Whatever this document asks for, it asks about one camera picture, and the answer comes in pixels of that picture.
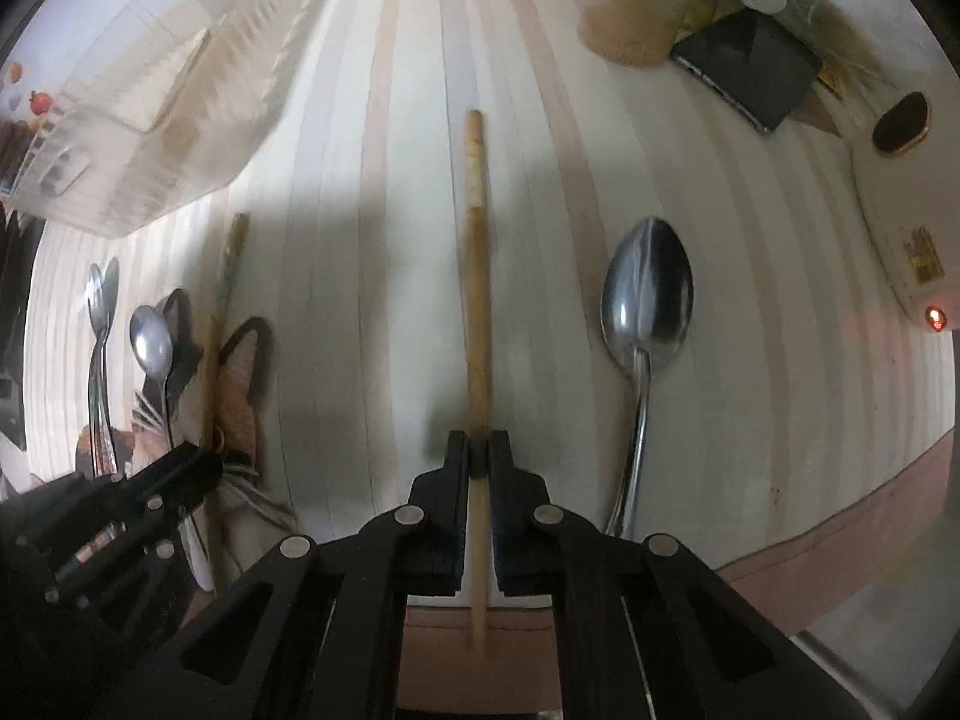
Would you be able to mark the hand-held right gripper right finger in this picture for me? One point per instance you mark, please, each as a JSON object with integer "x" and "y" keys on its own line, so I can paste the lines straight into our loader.
{"x": 501, "y": 469}

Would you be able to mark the beige cup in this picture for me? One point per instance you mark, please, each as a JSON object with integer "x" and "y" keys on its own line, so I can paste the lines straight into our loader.
{"x": 637, "y": 7}

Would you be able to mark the small metal spoon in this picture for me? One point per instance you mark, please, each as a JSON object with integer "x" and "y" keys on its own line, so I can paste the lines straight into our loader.
{"x": 112, "y": 281}
{"x": 151, "y": 341}
{"x": 96, "y": 300}

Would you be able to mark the black phone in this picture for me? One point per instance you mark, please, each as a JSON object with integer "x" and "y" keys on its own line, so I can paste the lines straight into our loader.
{"x": 746, "y": 67}

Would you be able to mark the colourful packaging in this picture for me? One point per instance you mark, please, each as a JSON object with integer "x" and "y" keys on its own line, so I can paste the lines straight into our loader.
{"x": 22, "y": 135}

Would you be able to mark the clear plastic container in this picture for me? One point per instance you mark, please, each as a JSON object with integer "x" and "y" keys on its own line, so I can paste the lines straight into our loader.
{"x": 157, "y": 105}

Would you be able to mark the wooden chopstick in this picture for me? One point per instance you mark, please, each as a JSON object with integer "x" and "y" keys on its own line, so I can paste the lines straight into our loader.
{"x": 475, "y": 292}
{"x": 225, "y": 277}

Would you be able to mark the striped tablecloth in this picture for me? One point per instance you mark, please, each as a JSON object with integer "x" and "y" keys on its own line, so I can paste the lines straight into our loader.
{"x": 360, "y": 300}

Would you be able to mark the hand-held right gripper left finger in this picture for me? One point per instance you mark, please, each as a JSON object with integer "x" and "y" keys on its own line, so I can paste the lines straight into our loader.
{"x": 457, "y": 469}

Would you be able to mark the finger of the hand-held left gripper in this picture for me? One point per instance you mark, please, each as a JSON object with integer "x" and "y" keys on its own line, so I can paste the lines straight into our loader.
{"x": 112, "y": 547}
{"x": 180, "y": 469}

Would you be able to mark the white appliance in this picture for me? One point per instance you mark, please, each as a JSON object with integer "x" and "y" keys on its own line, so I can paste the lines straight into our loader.
{"x": 900, "y": 217}

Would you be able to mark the large metal spoon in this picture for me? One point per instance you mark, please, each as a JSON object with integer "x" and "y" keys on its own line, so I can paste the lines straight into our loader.
{"x": 646, "y": 292}

